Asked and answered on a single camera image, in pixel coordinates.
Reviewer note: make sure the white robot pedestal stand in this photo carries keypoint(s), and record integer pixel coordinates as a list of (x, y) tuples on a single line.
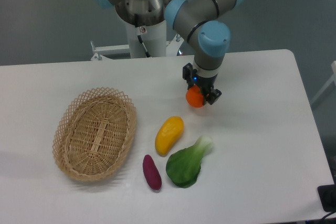
[(144, 41)]

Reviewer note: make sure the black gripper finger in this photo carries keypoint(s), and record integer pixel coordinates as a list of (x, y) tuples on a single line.
[(189, 74), (212, 96)]

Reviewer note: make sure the purple sweet potato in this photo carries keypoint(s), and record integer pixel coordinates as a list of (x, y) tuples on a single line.
[(151, 173)]

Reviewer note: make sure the yellow mango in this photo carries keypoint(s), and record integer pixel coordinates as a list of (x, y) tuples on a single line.
[(169, 133)]

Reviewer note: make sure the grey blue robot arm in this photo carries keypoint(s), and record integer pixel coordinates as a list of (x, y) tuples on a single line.
[(195, 21)]

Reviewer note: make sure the oval wicker basket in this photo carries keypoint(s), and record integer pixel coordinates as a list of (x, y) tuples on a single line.
[(95, 134)]

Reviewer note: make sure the orange fruit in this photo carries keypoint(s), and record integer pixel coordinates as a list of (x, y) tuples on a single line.
[(194, 97)]

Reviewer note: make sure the green bok choy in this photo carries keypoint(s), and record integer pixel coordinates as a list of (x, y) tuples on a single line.
[(184, 166)]

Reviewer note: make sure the black device at table edge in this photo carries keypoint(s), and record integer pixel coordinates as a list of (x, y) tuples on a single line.
[(327, 197)]

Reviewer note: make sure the white frame at right edge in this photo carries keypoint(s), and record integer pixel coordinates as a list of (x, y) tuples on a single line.
[(325, 90)]

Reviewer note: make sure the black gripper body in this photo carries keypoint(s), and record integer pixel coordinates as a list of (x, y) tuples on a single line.
[(204, 80)]

